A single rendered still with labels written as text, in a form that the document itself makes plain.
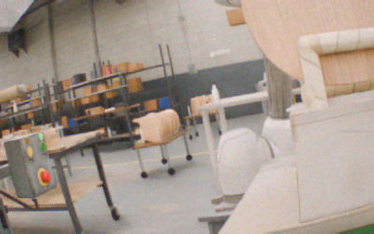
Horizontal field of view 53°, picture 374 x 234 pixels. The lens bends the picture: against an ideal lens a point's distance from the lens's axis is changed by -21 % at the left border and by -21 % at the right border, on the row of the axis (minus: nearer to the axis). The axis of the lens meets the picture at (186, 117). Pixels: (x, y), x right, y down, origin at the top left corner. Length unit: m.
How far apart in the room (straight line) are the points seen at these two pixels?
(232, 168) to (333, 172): 0.96
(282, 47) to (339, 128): 0.15
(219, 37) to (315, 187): 11.54
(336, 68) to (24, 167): 1.01
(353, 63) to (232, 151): 0.96
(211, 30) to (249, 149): 10.69
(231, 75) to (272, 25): 11.40
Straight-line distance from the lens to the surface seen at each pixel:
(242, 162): 1.56
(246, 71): 11.99
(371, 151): 0.65
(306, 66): 0.63
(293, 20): 0.67
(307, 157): 0.64
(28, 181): 1.37
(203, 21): 12.26
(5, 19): 0.97
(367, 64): 0.68
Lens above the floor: 1.17
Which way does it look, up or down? 4 degrees down
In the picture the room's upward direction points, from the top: 11 degrees counter-clockwise
